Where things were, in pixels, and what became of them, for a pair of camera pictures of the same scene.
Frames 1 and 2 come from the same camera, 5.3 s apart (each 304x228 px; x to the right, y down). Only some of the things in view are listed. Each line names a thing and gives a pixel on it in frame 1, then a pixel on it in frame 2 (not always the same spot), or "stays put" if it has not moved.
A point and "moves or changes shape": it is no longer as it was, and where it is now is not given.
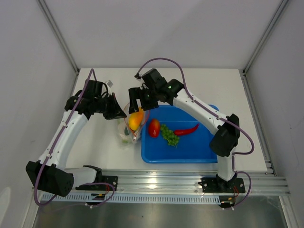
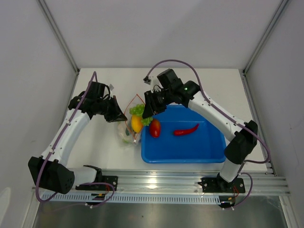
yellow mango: x=135 y=118 moves or changes shape
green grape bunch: x=169 y=135 -> x=138 y=109
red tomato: x=154 y=128 stays put
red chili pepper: x=184 y=132 stays put
